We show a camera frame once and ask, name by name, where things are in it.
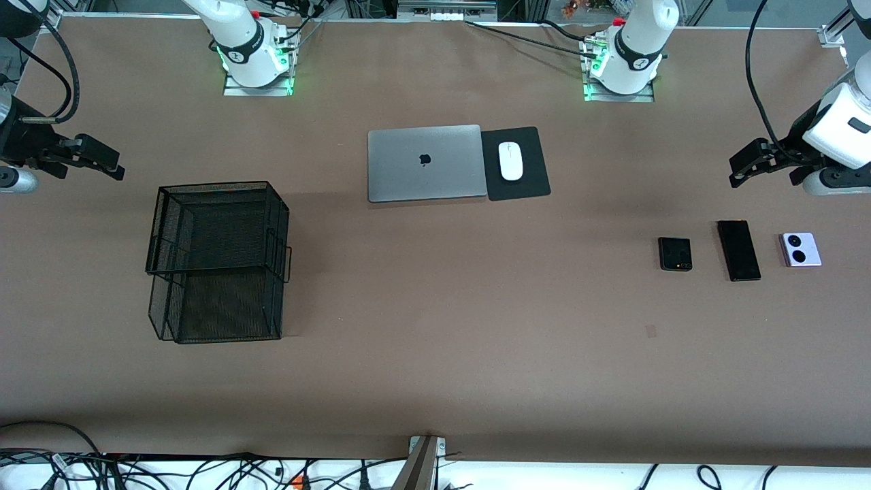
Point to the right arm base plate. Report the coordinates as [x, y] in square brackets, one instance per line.
[235, 90]

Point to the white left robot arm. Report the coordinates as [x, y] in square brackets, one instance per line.
[636, 47]

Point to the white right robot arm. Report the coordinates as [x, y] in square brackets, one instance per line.
[248, 47]

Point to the black mouse pad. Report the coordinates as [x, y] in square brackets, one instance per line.
[534, 163]

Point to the black flip phone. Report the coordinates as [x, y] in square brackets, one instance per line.
[674, 253]

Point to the black slab smartphone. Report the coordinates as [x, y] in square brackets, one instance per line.
[739, 250]

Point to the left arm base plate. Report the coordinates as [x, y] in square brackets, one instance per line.
[643, 95]

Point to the aluminium frame rail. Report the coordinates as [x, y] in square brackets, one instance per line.
[54, 20]

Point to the lavender flip phone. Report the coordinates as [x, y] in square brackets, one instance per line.
[800, 249]

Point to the grey power strip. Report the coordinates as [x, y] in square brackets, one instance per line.
[446, 13]

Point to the grey camera stand post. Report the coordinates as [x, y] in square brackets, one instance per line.
[418, 469]

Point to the white computer mouse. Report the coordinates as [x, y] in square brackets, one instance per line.
[510, 163]

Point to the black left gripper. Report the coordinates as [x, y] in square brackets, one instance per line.
[796, 142]

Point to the silver closed laptop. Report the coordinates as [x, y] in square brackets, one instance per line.
[408, 177]

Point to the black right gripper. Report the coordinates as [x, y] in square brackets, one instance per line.
[20, 139]

